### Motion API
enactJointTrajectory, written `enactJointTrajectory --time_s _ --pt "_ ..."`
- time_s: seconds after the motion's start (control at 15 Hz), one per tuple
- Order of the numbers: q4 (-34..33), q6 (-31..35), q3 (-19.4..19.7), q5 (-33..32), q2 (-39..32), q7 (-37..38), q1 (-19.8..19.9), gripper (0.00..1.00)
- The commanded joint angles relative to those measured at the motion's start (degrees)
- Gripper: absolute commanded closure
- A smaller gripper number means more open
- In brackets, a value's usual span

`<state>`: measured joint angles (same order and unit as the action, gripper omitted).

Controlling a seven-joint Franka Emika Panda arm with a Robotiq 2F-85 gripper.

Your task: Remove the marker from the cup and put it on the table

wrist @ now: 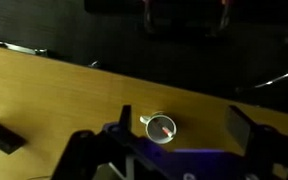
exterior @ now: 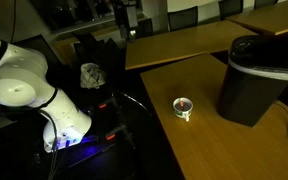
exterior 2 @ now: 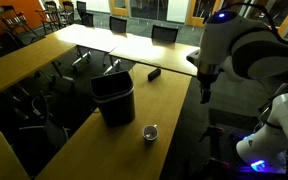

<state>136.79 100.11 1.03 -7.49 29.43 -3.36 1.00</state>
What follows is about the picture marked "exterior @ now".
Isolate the crumpled grey cloth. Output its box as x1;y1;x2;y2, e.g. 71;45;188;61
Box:
79;62;107;90

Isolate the wooden table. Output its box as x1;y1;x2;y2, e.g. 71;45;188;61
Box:
226;0;288;36
124;19;258;71

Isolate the white round bowl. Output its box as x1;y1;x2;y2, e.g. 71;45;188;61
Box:
172;97;194;123

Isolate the black tripod with orange clips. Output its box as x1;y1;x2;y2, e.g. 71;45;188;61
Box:
93;89;152;151

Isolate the black trash bin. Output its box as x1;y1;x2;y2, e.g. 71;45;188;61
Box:
216;34;288;128

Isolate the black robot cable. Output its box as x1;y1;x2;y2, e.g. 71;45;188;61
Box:
38;109;61;180

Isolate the black office chair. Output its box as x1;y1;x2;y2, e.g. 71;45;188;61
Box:
218;0;245;21
167;5;199;32

